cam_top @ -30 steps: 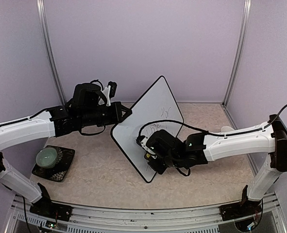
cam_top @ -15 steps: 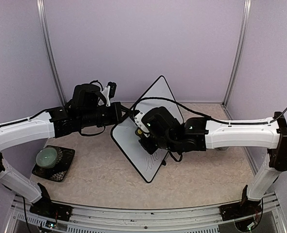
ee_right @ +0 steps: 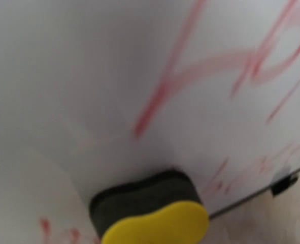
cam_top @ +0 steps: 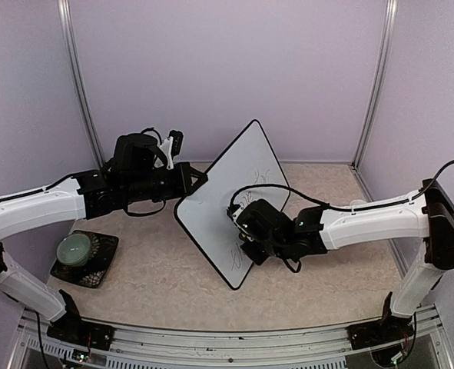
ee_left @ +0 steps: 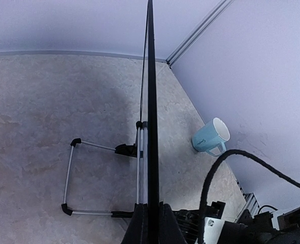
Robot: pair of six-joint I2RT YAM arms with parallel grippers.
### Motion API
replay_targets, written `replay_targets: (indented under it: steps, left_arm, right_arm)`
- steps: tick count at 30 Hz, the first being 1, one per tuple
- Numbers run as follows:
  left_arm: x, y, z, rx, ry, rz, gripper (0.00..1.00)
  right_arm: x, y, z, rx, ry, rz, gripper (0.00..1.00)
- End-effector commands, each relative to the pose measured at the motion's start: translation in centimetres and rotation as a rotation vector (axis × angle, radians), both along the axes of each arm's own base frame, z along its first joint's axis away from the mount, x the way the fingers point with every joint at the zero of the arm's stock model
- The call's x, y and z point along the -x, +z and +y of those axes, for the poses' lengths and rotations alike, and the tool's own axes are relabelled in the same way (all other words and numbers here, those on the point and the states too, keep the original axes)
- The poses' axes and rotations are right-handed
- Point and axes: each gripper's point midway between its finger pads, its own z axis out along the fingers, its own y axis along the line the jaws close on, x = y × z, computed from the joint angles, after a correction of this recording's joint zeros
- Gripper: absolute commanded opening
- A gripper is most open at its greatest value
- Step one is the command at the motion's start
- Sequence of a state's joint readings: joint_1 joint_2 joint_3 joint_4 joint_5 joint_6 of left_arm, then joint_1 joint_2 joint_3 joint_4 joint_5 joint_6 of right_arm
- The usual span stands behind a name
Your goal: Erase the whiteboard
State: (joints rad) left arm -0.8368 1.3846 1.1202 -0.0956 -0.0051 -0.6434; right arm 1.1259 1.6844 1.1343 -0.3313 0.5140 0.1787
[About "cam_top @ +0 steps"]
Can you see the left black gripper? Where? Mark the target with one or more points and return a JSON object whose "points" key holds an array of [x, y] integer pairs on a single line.
{"points": [[183, 183]]}

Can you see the white whiteboard black frame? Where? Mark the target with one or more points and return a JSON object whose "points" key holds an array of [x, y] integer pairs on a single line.
{"points": [[248, 160]]}

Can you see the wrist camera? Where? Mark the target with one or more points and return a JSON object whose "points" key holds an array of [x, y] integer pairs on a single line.
{"points": [[171, 147], [238, 214]]}

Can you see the left aluminium corner post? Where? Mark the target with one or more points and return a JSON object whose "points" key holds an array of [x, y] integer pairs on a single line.
{"points": [[64, 10]]}

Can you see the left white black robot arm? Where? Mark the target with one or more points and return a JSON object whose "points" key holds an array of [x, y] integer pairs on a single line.
{"points": [[142, 169]]}

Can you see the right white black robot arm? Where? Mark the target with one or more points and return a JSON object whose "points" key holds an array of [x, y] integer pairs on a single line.
{"points": [[426, 214]]}

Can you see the aluminium corner post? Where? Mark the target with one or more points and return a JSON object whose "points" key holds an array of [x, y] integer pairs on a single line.
{"points": [[64, 10], [378, 82]]}

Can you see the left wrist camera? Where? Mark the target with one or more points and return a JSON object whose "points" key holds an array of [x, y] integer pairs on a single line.
{"points": [[171, 147]]}

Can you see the right aluminium corner post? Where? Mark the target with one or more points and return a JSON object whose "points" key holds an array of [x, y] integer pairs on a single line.
{"points": [[378, 82]]}

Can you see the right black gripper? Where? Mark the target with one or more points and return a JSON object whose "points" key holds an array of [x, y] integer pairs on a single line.
{"points": [[256, 257]]}

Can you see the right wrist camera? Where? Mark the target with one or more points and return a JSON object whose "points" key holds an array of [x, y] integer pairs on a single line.
{"points": [[238, 214]]}

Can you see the pale green ceramic bowl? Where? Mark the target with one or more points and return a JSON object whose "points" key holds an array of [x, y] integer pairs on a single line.
{"points": [[74, 250]]}

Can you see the aluminium front rail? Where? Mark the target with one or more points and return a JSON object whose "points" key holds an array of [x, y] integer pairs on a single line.
{"points": [[135, 346]]}

